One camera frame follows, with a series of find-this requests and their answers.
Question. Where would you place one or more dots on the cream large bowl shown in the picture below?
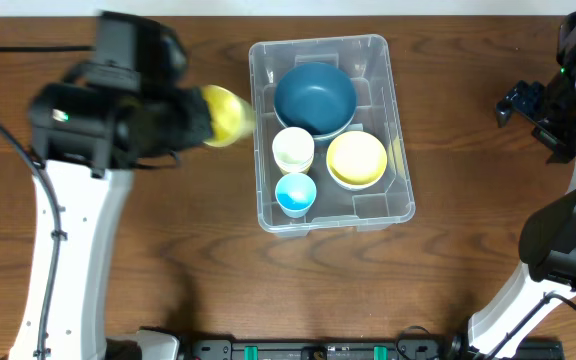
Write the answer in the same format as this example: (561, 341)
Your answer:
(322, 126)

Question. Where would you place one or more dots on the white plastic cup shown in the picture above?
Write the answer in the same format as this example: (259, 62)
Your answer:
(293, 146)

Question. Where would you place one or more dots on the pink plastic cup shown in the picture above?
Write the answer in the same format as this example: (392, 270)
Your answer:
(299, 168)

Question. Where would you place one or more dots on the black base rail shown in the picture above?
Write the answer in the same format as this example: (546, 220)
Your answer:
(412, 346)

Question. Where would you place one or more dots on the light blue plastic cup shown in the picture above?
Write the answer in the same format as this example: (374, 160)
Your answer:
(295, 194)

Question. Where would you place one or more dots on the white small bowl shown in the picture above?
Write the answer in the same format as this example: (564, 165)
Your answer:
(353, 187)

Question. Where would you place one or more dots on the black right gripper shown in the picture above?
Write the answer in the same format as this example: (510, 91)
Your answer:
(526, 100)

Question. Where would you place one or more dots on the yellow plastic cup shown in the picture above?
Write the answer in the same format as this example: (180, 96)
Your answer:
(232, 118)

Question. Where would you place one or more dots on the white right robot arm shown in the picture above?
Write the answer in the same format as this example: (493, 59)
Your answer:
(546, 274)

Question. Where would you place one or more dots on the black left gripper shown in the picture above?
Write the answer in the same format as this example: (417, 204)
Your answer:
(200, 122)

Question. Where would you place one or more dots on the dark blue bowl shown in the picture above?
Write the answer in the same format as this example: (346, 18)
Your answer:
(314, 87)
(326, 139)

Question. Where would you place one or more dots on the clear plastic storage bin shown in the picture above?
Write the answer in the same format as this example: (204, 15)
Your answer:
(366, 60)

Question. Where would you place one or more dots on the dark blue top bowl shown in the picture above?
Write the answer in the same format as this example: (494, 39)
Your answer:
(314, 87)

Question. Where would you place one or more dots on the dark blue bottom bowl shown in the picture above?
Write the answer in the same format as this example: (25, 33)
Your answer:
(326, 139)

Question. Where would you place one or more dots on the yellow bowl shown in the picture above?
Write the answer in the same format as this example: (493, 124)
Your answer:
(356, 157)

